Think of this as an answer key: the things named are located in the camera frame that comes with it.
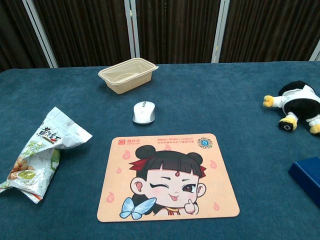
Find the white computer mouse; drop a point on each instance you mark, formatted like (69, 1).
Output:
(143, 112)

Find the cartoon girl mouse pad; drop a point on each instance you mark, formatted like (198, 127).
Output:
(175, 150)

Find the beige plastic food container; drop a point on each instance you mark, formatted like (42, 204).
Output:
(130, 83)

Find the dark ribbed partition panel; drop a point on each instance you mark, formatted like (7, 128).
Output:
(175, 30)
(270, 30)
(15, 32)
(87, 30)

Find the crumpled white snack bag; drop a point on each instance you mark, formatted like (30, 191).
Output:
(37, 160)

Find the black white plush penguin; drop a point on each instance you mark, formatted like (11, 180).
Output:
(300, 105)

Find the dark blue flat box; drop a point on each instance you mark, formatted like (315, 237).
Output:
(310, 175)

